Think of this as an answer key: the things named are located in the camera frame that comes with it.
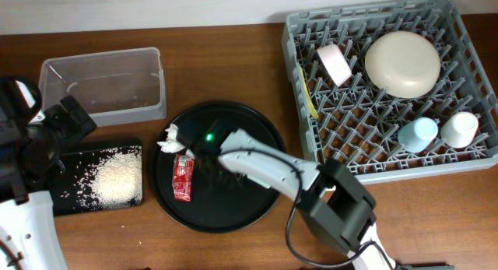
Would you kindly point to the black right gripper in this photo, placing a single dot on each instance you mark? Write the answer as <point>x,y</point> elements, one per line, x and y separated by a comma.
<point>233,180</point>

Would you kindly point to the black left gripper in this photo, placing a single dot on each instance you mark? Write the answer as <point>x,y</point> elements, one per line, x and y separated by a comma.
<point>73,132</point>

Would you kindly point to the white tissue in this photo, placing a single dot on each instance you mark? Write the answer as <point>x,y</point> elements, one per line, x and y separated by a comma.
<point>171,144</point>

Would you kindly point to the red snack wrapper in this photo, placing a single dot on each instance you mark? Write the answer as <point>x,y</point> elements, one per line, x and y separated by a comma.
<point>182,178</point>

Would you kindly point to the yellow spatula utensil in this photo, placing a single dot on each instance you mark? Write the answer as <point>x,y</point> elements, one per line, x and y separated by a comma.
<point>310,105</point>

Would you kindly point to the pink bowl with rice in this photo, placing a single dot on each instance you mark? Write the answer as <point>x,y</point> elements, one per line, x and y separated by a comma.
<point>335,64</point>

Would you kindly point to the light blue cup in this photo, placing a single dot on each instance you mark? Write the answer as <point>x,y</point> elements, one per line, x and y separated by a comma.
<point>418,134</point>

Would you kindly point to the beige bowl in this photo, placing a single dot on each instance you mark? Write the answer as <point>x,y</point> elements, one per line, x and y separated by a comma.
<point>404,64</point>

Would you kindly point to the white cup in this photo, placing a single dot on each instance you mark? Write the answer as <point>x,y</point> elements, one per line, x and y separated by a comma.
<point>459,131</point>

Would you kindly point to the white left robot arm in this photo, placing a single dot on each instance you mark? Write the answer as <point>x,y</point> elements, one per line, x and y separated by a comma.
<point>28,234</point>

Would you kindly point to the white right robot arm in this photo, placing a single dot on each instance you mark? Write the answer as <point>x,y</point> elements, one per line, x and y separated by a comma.
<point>335,206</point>

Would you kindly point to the grey dishwasher rack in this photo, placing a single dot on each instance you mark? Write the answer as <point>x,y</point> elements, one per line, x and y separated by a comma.
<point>358,123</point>

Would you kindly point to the black rectangular tray bin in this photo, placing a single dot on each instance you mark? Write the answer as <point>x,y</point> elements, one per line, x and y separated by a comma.
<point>78,204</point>

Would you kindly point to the round black tray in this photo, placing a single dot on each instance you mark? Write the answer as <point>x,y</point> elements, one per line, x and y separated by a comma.
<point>219,203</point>

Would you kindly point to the clear plastic bin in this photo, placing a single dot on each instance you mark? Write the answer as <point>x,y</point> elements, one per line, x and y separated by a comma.
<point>114,87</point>

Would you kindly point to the pile of rice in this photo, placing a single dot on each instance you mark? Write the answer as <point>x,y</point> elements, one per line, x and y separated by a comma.
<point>116,180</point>

